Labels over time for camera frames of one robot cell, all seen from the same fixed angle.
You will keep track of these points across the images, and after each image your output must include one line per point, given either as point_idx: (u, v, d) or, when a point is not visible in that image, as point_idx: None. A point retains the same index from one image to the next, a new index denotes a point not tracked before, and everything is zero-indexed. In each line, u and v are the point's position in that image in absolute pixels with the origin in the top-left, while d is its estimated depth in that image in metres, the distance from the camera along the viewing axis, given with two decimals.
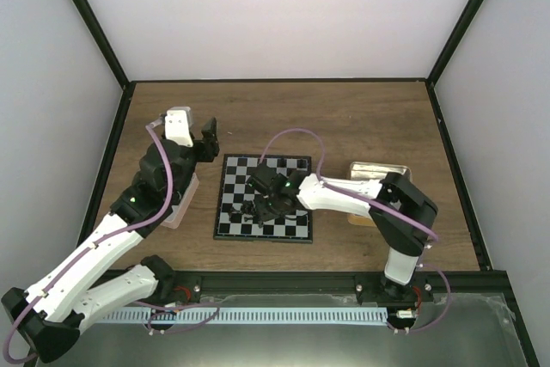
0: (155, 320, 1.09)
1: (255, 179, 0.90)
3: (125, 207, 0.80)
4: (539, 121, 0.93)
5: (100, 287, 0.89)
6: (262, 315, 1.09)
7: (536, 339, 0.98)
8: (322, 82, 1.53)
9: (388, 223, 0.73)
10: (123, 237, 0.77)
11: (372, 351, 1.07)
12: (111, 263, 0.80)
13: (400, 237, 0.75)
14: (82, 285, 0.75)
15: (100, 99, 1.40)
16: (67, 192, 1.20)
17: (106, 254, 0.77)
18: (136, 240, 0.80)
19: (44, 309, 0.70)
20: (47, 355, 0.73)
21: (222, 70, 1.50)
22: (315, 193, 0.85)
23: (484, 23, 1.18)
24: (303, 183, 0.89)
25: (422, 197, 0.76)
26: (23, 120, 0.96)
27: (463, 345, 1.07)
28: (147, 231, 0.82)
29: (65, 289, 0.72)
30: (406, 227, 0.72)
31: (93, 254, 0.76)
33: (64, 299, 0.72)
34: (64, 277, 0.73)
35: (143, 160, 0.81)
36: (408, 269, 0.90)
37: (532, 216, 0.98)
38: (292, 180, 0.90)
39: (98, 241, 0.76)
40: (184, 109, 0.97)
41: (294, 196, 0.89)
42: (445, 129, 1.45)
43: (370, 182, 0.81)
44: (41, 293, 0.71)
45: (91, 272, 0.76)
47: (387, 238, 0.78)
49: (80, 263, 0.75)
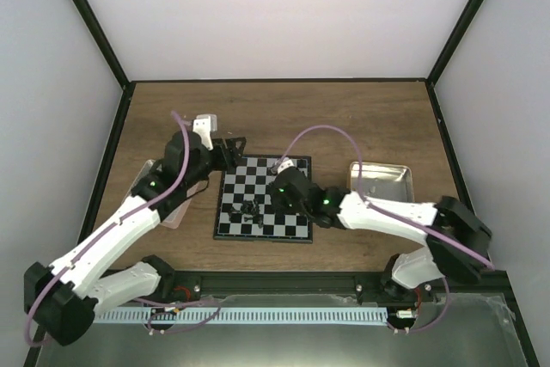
0: (155, 320, 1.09)
1: (290, 186, 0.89)
3: (143, 190, 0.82)
4: (539, 121, 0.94)
5: (108, 278, 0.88)
6: (262, 315, 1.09)
7: (536, 339, 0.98)
8: (321, 82, 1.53)
9: (443, 251, 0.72)
10: (147, 215, 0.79)
11: (372, 351, 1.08)
12: (130, 241, 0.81)
13: (454, 266, 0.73)
14: (106, 259, 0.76)
15: (99, 98, 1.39)
16: (67, 192, 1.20)
17: (130, 230, 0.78)
18: (155, 220, 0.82)
19: (72, 280, 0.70)
20: (64, 338, 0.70)
21: (222, 70, 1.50)
22: (358, 214, 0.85)
23: (484, 24, 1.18)
24: (345, 201, 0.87)
25: (477, 222, 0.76)
26: (23, 120, 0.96)
27: (462, 345, 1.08)
28: (162, 212, 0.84)
29: (92, 261, 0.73)
30: (464, 256, 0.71)
31: (119, 229, 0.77)
33: (91, 272, 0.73)
34: (91, 250, 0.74)
35: (169, 144, 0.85)
36: (420, 278, 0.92)
37: (533, 216, 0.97)
38: (330, 197, 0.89)
39: (124, 217, 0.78)
40: (211, 118, 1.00)
41: (334, 214, 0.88)
42: (445, 129, 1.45)
43: (423, 205, 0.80)
44: (69, 264, 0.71)
45: (115, 247, 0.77)
47: (439, 266, 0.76)
49: (105, 238, 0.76)
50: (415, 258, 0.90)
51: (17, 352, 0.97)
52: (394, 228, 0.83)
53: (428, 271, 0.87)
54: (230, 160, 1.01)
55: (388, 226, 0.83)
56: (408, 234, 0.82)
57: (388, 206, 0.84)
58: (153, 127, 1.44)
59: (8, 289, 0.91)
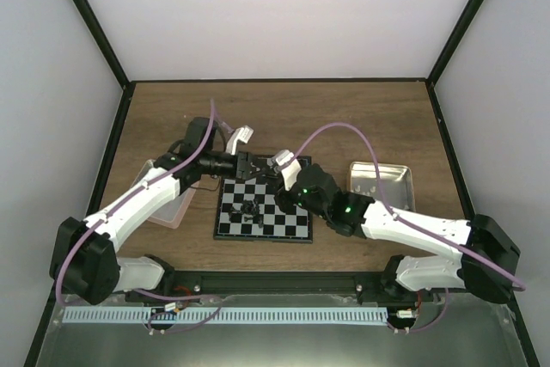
0: (155, 320, 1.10)
1: (320, 188, 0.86)
3: (163, 164, 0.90)
4: (539, 121, 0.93)
5: (130, 261, 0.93)
6: (262, 315, 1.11)
7: (536, 340, 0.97)
8: (321, 82, 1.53)
9: (481, 273, 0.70)
10: (171, 181, 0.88)
11: (372, 351, 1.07)
12: (153, 206, 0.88)
13: (485, 286, 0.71)
14: (133, 219, 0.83)
15: (100, 98, 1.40)
16: (68, 192, 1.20)
17: (156, 195, 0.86)
18: (176, 191, 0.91)
19: (107, 231, 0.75)
20: (94, 293, 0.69)
21: (222, 71, 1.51)
22: (386, 225, 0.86)
23: (484, 23, 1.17)
24: (371, 211, 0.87)
25: (510, 242, 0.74)
26: (23, 120, 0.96)
27: (463, 347, 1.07)
28: (183, 186, 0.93)
29: (124, 217, 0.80)
30: (498, 277, 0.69)
31: (145, 193, 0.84)
33: (122, 227, 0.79)
34: (122, 209, 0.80)
35: (190, 126, 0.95)
36: (430, 283, 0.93)
37: (532, 215, 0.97)
38: (352, 204, 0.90)
39: (150, 181, 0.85)
40: (252, 133, 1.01)
41: (357, 223, 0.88)
42: (445, 129, 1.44)
43: (458, 223, 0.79)
44: (104, 216, 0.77)
45: (142, 209, 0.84)
47: (467, 283, 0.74)
49: (134, 199, 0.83)
50: (430, 264, 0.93)
51: (17, 351, 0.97)
52: (422, 240, 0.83)
53: (439, 278, 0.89)
54: (241, 168, 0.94)
55: (416, 237, 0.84)
56: (436, 249, 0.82)
57: (415, 221, 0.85)
58: (153, 127, 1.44)
59: (8, 289, 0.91)
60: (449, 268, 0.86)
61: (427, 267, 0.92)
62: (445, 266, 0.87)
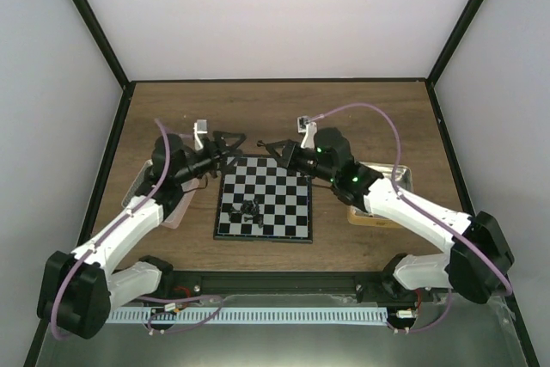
0: (155, 320, 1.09)
1: (333, 150, 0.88)
3: (143, 189, 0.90)
4: (539, 121, 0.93)
5: (119, 273, 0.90)
6: (262, 315, 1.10)
7: (536, 340, 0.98)
8: (321, 82, 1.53)
9: (467, 266, 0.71)
10: (155, 207, 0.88)
11: (372, 351, 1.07)
12: (140, 233, 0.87)
13: (469, 283, 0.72)
14: (122, 246, 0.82)
15: (100, 98, 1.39)
16: (69, 192, 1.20)
17: (142, 221, 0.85)
18: (159, 215, 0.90)
19: (97, 260, 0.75)
20: (87, 327, 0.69)
21: (222, 70, 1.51)
22: (388, 201, 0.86)
23: (485, 22, 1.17)
24: (375, 185, 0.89)
25: (504, 247, 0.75)
26: (24, 120, 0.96)
27: (463, 347, 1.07)
28: (166, 212, 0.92)
29: (113, 246, 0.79)
30: (483, 272, 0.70)
31: (131, 221, 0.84)
33: (113, 255, 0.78)
34: (109, 236, 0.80)
35: (153, 152, 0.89)
36: (424, 283, 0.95)
37: (532, 216, 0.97)
38: (360, 175, 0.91)
39: (135, 209, 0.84)
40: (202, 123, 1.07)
41: (360, 192, 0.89)
42: (445, 129, 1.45)
43: (457, 214, 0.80)
44: (92, 247, 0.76)
45: (130, 235, 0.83)
47: (453, 276, 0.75)
49: (120, 228, 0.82)
50: (423, 261, 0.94)
51: (17, 352, 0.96)
52: (417, 222, 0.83)
53: (432, 275, 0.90)
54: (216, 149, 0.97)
55: (412, 218, 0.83)
56: (429, 234, 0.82)
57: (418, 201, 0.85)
58: (152, 127, 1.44)
59: (9, 290, 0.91)
60: (440, 264, 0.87)
61: (421, 265, 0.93)
62: (438, 263, 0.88)
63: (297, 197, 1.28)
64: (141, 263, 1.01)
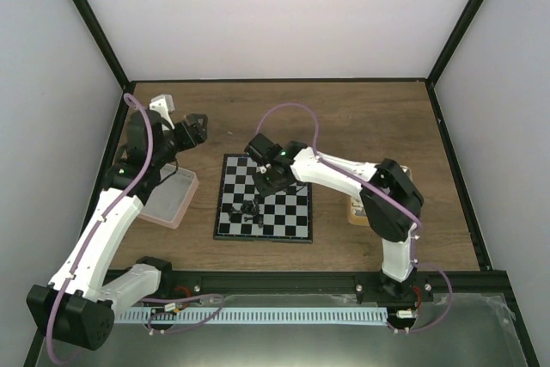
0: (155, 320, 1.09)
1: (249, 147, 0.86)
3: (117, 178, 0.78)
4: (540, 119, 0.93)
5: (112, 283, 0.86)
6: (262, 315, 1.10)
7: (538, 340, 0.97)
8: (321, 82, 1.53)
9: (377, 208, 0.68)
10: (128, 201, 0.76)
11: (372, 351, 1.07)
12: (121, 235, 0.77)
13: (384, 224, 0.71)
14: (105, 259, 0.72)
15: (99, 98, 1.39)
16: (68, 191, 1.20)
17: (117, 223, 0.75)
18: (138, 203, 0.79)
19: (79, 288, 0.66)
20: (93, 341, 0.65)
21: (222, 70, 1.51)
22: (309, 167, 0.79)
23: (485, 21, 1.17)
24: (299, 154, 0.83)
25: (412, 186, 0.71)
26: (24, 119, 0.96)
27: (463, 347, 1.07)
28: (143, 195, 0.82)
29: (92, 265, 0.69)
30: (393, 212, 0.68)
31: (105, 227, 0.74)
33: (95, 273, 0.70)
34: (86, 253, 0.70)
35: (127, 125, 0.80)
36: (403, 264, 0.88)
37: (532, 215, 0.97)
38: (287, 149, 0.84)
39: (106, 211, 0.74)
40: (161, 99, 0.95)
41: (288, 165, 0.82)
42: (445, 129, 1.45)
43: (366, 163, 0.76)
44: (70, 274, 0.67)
45: (110, 243, 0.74)
47: (371, 220, 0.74)
49: (95, 239, 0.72)
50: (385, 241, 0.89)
51: (17, 351, 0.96)
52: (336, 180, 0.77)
53: (395, 250, 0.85)
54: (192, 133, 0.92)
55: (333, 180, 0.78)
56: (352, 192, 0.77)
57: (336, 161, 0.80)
58: None
59: (8, 289, 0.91)
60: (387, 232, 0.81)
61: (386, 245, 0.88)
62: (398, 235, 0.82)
63: (297, 197, 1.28)
64: (141, 264, 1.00)
